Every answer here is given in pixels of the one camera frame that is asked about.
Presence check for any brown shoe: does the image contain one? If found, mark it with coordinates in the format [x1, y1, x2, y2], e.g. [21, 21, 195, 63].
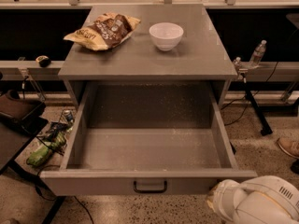
[278, 137, 299, 159]

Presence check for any green snack bag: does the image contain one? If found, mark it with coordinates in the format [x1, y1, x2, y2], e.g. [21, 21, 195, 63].
[26, 132, 66, 167]

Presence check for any black yellow tape measure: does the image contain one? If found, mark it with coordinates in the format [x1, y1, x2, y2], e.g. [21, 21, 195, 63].
[36, 55, 51, 68]

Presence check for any black tripod stand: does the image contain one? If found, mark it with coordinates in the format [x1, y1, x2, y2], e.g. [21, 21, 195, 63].
[233, 57, 273, 136]

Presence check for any black drawer handle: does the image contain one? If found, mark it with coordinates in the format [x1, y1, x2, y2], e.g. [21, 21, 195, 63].
[133, 181, 168, 194]

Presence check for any grey top drawer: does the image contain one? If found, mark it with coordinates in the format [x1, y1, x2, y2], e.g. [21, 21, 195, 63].
[41, 82, 256, 196]

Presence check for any soda can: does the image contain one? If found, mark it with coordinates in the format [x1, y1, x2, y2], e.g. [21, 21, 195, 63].
[63, 110, 74, 124]

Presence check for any brown yellow chip bag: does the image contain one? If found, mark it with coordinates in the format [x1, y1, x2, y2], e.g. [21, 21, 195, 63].
[64, 12, 141, 51]

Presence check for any dark side table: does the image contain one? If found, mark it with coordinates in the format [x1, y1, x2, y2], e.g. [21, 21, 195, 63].
[0, 90, 50, 173]

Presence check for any white bowl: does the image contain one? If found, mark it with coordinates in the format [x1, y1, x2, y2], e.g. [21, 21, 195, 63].
[149, 22, 184, 51]

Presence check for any grey cabinet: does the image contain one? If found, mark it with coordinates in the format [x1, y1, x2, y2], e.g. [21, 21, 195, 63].
[59, 4, 236, 104]

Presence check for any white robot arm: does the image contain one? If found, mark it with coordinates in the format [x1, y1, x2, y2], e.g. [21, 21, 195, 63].
[206, 175, 299, 224]

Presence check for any clear plastic water bottle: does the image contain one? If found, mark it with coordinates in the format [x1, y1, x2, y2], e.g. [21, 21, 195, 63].
[249, 40, 267, 68]

